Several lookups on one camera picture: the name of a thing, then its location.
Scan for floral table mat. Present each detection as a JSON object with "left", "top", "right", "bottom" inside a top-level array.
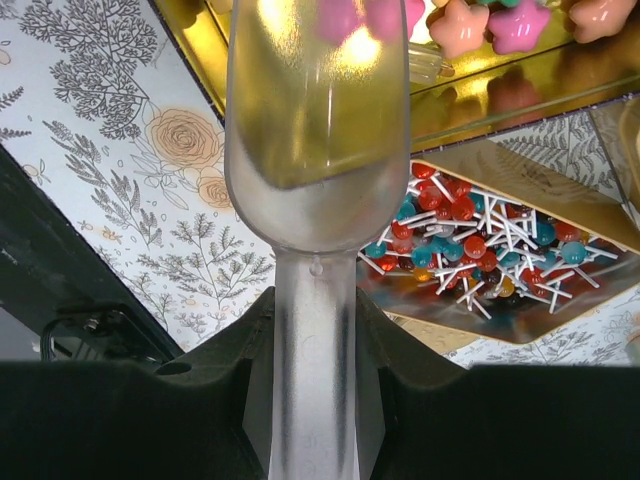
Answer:
[{"left": 1, "top": 1, "right": 639, "bottom": 366}]

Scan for gold tin of lollipops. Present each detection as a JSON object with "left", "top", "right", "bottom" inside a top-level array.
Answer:
[{"left": 357, "top": 158, "right": 639, "bottom": 344}]

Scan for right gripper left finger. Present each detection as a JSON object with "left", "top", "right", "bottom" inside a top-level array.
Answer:
[{"left": 1, "top": 288, "right": 274, "bottom": 479}]

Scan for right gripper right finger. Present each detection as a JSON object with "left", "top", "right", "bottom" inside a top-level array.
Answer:
[{"left": 356, "top": 292, "right": 639, "bottom": 479}]

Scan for gold tin of star candies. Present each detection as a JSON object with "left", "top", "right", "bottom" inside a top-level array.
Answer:
[{"left": 152, "top": 1, "right": 639, "bottom": 149}]

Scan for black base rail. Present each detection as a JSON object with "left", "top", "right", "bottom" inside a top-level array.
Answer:
[{"left": 1, "top": 151, "right": 184, "bottom": 370}]

